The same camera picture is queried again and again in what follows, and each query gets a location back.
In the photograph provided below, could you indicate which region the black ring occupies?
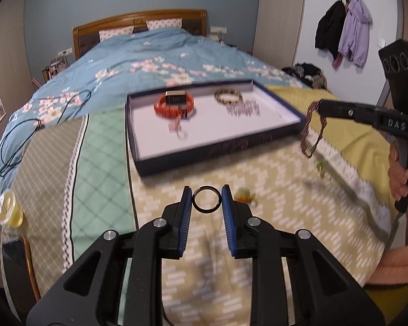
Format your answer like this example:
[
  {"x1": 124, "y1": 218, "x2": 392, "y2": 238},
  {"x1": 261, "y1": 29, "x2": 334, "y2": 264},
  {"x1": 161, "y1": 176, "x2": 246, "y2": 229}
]
[{"x1": 191, "y1": 185, "x2": 222, "y2": 214}]

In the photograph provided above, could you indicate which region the person's right hand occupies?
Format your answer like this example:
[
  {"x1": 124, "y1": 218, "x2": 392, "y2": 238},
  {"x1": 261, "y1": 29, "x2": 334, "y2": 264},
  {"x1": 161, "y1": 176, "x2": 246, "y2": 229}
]
[{"x1": 388, "y1": 142, "x2": 408, "y2": 201}]

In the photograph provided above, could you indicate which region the silver ring keychain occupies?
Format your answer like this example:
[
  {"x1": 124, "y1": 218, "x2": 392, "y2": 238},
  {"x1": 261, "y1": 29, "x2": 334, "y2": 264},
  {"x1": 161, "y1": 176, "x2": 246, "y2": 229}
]
[{"x1": 169, "y1": 110, "x2": 188, "y2": 140}]

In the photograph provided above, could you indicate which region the patterned green yellow blanket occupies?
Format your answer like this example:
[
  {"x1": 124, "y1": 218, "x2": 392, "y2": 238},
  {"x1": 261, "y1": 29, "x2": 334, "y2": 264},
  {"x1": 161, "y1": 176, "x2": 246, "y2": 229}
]
[{"x1": 0, "y1": 86, "x2": 400, "y2": 326}]

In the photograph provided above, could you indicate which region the dotted pillow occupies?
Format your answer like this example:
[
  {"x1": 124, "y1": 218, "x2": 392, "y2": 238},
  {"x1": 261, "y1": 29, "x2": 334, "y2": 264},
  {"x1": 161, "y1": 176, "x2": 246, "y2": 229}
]
[
  {"x1": 98, "y1": 26, "x2": 134, "y2": 42},
  {"x1": 146, "y1": 18, "x2": 183, "y2": 30}
]

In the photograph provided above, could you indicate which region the orange smart watch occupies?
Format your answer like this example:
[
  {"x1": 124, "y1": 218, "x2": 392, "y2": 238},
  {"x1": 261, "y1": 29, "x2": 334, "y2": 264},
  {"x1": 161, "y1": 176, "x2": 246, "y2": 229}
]
[{"x1": 154, "y1": 90, "x2": 194, "y2": 118}]

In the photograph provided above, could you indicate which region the blue floral duvet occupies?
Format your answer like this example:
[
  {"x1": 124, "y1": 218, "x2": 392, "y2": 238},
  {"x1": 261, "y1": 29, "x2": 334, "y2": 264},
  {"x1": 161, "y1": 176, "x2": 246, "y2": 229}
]
[{"x1": 0, "y1": 27, "x2": 303, "y2": 195}]

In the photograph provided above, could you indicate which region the purple hanging jacket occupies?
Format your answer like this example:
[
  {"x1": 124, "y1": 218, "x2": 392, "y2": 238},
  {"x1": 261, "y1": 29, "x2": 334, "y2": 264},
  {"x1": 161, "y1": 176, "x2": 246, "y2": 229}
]
[{"x1": 332, "y1": 0, "x2": 372, "y2": 69}]

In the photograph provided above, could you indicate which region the left dotted pillow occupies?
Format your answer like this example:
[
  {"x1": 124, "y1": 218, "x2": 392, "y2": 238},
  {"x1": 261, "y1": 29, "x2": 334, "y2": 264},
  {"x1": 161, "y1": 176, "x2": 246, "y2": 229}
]
[{"x1": 98, "y1": 26, "x2": 134, "y2": 42}]

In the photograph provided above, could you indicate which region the dark clothes pile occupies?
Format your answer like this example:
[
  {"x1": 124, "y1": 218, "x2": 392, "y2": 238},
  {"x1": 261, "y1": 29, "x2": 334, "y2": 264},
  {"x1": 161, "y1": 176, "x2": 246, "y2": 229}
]
[{"x1": 282, "y1": 62, "x2": 327, "y2": 90}]

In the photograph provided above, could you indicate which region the yellow plastic cup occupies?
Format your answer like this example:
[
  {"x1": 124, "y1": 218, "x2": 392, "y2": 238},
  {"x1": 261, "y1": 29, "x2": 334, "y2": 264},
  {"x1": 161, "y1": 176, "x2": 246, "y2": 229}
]
[{"x1": 0, "y1": 189, "x2": 24, "y2": 228}]

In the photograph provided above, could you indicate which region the wooden headboard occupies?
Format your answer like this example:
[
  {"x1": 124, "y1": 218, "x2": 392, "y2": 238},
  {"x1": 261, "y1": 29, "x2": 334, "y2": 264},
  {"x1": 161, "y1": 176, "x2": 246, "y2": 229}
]
[{"x1": 73, "y1": 9, "x2": 208, "y2": 60}]

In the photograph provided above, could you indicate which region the maroon braided bracelet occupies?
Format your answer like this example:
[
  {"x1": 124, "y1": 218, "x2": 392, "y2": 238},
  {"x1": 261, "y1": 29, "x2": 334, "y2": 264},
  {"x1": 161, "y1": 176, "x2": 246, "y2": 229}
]
[{"x1": 299, "y1": 100, "x2": 329, "y2": 158}]

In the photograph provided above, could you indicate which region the small orange green charm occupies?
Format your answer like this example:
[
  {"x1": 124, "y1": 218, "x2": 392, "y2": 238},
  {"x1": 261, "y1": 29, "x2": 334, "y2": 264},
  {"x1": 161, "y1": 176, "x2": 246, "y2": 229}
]
[{"x1": 234, "y1": 188, "x2": 257, "y2": 207}]

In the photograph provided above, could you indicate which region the black hanging jacket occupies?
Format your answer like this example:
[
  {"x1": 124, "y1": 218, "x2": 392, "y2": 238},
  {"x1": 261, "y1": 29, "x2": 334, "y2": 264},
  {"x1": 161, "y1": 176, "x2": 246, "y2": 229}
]
[{"x1": 315, "y1": 1, "x2": 346, "y2": 59}]

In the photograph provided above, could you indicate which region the black cable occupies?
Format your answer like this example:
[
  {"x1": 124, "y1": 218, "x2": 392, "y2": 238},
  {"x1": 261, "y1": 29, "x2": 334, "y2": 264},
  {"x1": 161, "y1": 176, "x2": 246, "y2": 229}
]
[{"x1": 0, "y1": 88, "x2": 93, "y2": 178}]

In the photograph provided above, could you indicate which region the gold tortoise bangle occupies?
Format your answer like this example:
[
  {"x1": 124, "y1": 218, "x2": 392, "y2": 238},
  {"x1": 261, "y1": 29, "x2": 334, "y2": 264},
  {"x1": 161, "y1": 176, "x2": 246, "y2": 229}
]
[{"x1": 214, "y1": 88, "x2": 243, "y2": 105}]

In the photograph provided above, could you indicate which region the pink sleeve forearm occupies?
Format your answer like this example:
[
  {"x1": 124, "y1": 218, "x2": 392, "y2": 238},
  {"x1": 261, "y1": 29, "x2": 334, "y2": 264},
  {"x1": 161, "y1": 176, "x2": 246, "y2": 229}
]
[{"x1": 367, "y1": 214, "x2": 408, "y2": 286}]

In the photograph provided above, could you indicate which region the dark blue jewelry tray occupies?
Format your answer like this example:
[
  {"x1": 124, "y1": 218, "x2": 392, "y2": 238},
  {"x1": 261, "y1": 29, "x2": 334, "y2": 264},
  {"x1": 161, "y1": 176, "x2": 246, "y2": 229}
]
[{"x1": 126, "y1": 80, "x2": 306, "y2": 177}]

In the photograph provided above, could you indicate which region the right dotted pillow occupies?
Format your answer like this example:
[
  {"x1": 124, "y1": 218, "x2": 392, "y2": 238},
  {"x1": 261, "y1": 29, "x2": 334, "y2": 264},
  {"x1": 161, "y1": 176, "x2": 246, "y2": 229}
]
[{"x1": 146, "y1": 18, "x2": 183, "y2": 30}]

